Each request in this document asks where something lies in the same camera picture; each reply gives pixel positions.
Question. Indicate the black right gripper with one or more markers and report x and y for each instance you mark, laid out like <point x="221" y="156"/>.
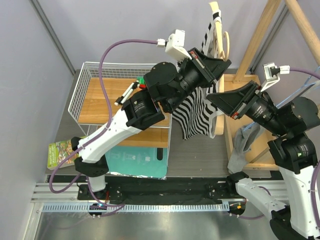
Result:
<point x="233" y="101"/>

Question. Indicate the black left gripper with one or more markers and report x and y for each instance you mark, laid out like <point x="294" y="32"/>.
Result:
<point x="209" y="68"/>

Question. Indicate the black white striped tank top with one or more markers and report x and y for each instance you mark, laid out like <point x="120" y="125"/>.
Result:
<point x="196" y="115"/>

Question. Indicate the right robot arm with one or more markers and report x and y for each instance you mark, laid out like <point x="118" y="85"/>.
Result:
<point x="293" y="152"/>

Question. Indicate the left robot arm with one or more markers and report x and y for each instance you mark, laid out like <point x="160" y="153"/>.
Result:
<point x="166" y="88"/>

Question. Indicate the grey garment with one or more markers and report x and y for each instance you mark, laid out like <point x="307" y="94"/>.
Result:
<point x="242" y="141"/>

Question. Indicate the wooden rack base tray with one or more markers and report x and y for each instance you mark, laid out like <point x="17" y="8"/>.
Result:
<point x="259" y="157"/>

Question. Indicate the red cap marker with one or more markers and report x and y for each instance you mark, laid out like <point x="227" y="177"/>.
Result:
<point x="141" y="86"/>

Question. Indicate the green cap marker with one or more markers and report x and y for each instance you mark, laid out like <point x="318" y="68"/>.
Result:
<point x="140" y="80"/>

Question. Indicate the black white marker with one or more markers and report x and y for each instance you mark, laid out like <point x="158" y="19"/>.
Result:
<point x="120" y="100"/>

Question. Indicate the teal cutting board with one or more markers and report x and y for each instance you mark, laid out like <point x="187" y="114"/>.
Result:
<point x="140" y="162"/>

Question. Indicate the green paperback book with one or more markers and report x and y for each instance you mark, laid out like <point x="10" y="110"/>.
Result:
<point x="57" y="152"/>

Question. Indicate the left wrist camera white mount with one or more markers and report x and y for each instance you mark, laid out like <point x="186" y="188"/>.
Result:
<point x="174" y="45"/>

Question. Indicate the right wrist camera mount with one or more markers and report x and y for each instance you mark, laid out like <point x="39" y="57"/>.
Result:
<point x="272" y="74"/>

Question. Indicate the blue wire hanger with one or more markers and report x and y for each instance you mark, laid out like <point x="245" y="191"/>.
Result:
<point x="300" y="90"/>

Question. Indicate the wooden clothes rack frame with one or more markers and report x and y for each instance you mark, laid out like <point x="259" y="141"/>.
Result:
<point x="296" y="43"/>

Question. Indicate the white wire basket shelf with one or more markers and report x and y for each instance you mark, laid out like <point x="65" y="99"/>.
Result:
<point x="89" y="108"/>

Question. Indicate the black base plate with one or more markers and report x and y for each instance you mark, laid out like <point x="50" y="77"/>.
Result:
<point x="171" y="191"/>

